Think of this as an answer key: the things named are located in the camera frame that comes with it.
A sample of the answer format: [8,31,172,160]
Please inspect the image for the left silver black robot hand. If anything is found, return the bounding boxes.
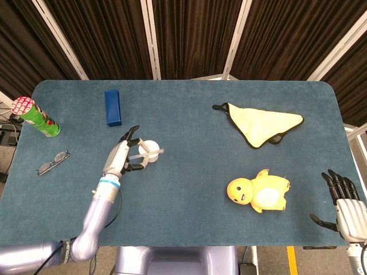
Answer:
[102,125,151,180]

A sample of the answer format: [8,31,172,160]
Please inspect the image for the yellow floor tape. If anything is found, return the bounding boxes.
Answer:
[286,245,299,275]

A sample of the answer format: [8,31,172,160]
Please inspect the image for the dark electronic equipment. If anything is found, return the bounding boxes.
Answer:
[0,113,24,147]

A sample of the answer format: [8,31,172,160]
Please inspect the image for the dark blue rectangular box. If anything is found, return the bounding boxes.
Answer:
[104,89,123,127]

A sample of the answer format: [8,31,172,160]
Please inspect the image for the transparent plastic straw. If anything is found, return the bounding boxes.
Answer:
[128,148,165,160]

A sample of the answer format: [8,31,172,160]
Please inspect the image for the yellow cloth with black trim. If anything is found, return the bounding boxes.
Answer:
[212,102,305,150]

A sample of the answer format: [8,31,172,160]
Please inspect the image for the silver robot torso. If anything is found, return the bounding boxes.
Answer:
[114,245,239,275]

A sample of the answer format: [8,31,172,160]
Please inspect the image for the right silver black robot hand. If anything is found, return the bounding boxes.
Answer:
[309,168,367,245]

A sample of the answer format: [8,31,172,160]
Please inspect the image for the yellow plush duck toy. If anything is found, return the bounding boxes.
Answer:
[227,168,290,214]

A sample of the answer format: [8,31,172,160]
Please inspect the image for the white paper cup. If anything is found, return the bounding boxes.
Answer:
[138,139,161,163]

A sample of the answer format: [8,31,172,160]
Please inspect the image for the white screen frame post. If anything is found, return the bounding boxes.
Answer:
[31,0,89,81]
[140,0,162,81]
[222,0,253,81]
[306,18,367,83]

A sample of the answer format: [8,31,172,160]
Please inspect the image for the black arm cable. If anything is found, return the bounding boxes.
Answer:
[91,188,123,230]

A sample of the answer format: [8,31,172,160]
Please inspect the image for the green chips can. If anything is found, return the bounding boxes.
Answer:
[10,96,61,138]

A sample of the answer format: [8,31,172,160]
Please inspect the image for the thin-framed eyeglasses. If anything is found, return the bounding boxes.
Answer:
[36,150,71,176]

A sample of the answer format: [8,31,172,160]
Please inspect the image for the brown pleated curtain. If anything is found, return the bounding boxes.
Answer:
[0,0,367,127]

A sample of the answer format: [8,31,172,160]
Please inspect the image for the small black floor box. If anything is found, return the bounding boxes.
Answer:
[239,263,257,275]

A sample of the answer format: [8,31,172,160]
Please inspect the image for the blue tablecloth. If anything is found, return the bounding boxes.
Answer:
[0,79,367,248]

